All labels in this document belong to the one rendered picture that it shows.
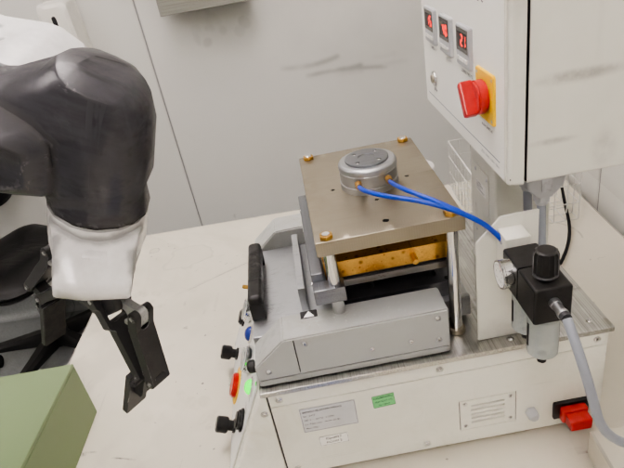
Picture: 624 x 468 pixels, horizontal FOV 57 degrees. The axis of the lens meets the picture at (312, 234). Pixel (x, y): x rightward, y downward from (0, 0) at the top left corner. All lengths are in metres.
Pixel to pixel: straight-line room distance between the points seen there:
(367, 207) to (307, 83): 1.60
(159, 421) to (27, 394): 0.21
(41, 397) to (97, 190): 0.57
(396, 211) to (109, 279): 0.36
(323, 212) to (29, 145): 0.38
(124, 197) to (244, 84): 1.82
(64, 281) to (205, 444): 0.52
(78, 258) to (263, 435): 0.40
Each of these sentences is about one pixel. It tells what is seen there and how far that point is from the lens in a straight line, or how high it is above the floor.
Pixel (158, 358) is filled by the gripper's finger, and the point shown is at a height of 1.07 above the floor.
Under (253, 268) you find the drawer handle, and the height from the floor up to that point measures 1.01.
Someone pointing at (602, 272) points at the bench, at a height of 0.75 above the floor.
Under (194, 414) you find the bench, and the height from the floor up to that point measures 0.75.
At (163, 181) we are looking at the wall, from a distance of 2.49.
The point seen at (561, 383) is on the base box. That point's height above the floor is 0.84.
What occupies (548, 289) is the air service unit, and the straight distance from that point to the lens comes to 0.61.
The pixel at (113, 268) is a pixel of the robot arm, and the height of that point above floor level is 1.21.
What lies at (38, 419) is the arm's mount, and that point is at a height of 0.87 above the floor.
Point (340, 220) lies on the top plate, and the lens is 0.71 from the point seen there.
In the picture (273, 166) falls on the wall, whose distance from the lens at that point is 2.41.
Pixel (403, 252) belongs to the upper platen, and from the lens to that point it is 0.73.
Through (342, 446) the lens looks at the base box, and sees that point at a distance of 0.84.
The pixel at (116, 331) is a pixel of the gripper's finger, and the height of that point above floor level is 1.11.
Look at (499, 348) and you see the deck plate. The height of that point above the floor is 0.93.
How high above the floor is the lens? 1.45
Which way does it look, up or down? 30 degrees down
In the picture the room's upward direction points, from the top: 11 degrees counter-clockwise
